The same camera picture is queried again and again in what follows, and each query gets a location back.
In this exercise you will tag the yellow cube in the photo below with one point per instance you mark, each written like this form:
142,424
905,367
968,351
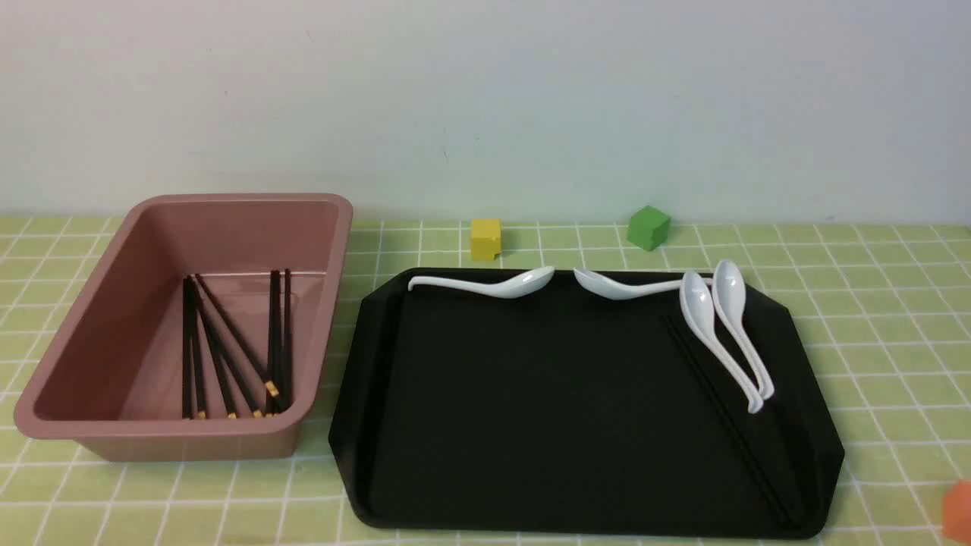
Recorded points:
485,239

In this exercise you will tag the white spoon far left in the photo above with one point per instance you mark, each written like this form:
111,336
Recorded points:
518,286

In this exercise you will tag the white spoon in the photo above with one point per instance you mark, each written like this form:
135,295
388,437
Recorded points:
518,286
612,290
729,297
696,302

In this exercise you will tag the white spoon centre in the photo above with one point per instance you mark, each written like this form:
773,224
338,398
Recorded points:
612,290

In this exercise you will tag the black plastic tray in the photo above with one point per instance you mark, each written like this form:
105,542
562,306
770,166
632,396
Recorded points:
565,412

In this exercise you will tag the green cube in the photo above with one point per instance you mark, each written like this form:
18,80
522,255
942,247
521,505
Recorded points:
648,228

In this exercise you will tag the white spoon inner right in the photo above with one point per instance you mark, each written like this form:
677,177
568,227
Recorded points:
696,302

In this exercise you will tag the black chopstick long diagonal bin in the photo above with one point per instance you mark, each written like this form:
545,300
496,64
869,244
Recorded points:
241,341

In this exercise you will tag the white spoon outer right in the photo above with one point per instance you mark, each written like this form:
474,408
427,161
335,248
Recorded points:
729,297

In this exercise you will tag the black chopstick upright in bin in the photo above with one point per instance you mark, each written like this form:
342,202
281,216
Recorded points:
273,341

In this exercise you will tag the black chopstick diagonal in bin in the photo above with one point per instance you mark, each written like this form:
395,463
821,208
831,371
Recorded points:
235,377

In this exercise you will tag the pink plastic bin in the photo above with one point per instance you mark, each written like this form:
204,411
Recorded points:
112,377

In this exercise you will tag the orange cube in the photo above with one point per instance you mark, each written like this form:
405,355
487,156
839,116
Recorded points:
956,512

